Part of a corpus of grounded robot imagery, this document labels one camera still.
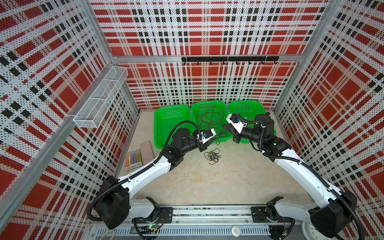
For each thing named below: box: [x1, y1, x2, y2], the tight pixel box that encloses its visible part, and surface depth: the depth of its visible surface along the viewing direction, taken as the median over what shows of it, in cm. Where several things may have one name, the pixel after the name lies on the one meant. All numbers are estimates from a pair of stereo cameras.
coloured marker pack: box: [125, 149, 143, 172], surface depth 96 cm
